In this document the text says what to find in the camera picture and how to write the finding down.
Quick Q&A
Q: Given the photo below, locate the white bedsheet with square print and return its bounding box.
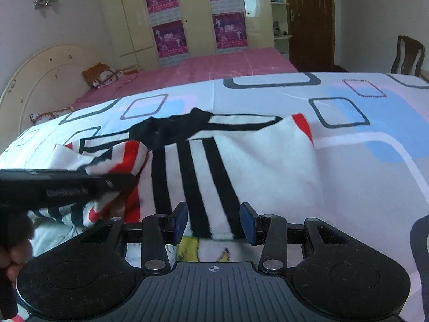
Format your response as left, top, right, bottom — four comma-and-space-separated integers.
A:
0, 72, 429, 322

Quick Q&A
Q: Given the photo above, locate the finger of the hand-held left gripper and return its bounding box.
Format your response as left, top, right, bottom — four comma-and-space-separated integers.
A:
101, 173, 139, 195

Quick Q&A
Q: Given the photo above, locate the striped white black red shirt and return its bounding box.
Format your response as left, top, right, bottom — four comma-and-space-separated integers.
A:
28, 107, 324, 264

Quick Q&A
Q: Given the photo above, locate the cream wardrobe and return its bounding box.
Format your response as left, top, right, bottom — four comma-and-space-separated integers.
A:
95, 0, 276, 68

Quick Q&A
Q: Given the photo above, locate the cream rounded headboard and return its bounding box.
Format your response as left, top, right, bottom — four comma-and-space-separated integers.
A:
0, 43, 113, 135

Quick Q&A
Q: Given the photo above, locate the cream corner shelf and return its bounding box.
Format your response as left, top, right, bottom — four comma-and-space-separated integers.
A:
268, 0, 294, 57

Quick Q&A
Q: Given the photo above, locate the brown wooden door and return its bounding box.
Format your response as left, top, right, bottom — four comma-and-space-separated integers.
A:
282, 0, 336, 72

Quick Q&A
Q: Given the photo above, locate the person's left hand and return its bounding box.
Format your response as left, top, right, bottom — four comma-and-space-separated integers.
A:
0, 240, 33, 283

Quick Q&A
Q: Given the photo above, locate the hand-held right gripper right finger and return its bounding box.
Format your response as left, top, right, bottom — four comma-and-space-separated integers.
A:
239, 202, 339, 273

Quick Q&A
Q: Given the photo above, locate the orange plaid pillow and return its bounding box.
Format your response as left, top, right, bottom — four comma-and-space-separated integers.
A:
82, 62, 122, 89

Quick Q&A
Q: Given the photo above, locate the brown wooden chair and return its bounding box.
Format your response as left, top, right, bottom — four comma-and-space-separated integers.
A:
391, 35, 426, 77

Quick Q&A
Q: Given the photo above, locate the long red patterned pillow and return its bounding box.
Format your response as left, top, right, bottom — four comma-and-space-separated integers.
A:
29, 107, 75, 125

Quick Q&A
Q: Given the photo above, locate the small orange patterned pillow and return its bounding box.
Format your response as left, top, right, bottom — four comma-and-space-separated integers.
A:
117, 64, 143, 76

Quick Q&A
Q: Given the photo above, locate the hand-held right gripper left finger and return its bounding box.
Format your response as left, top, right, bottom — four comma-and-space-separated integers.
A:
80, 202, 189, 274

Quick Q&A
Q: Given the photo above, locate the pink bed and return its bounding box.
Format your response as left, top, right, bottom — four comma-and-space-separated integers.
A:
72, 47, 299, 111

